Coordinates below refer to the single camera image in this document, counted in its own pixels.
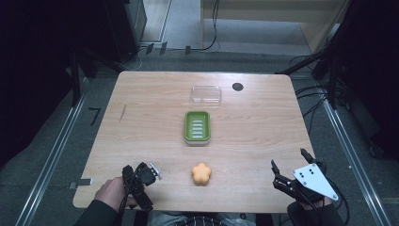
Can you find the black round table grommet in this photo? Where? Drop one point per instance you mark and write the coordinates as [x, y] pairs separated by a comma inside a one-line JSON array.
[[237, 87]]

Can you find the black cabinet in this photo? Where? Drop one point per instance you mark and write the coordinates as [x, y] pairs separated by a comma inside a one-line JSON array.
[[125, 28]]

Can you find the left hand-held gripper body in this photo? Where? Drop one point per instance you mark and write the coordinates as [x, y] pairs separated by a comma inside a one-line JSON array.
[[145, 176]]

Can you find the light wooden shelf unit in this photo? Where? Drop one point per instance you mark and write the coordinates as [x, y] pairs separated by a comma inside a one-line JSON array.
[[269, 8]]

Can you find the clear plastic lid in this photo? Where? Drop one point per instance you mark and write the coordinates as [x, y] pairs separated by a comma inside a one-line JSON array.
[[206, 95]]

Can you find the metal floor rail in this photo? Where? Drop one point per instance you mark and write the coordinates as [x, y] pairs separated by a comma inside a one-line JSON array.
[[53, 153], [351, 157]]

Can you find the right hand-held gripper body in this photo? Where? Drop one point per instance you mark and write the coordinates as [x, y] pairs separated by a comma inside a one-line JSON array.
[[313, 180]]

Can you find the black angled floor tape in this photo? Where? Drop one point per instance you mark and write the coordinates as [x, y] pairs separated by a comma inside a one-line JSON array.
[[95, 113]]

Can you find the person's legs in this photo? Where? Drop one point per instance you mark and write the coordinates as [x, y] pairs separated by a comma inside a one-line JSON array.
[[175, 218]]

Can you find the green soap dish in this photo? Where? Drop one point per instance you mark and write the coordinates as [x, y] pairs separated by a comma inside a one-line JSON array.
[[197, 127]]

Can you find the orange flower-shaped soap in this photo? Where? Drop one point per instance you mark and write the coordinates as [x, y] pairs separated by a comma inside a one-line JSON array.
[[201, 173]]

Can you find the black metal stand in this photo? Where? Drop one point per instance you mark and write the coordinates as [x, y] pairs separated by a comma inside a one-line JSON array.
[[331, 72], [75, 78]]

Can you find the person's right hand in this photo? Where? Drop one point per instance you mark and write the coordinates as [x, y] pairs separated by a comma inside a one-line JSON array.
[[315, 204]]

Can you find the person's left hand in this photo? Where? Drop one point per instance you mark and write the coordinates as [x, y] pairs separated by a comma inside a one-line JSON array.
[[109, 190]]

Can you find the silver metal table bracket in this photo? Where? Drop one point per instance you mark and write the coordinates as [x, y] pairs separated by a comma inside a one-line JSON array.
[[82, 182]]

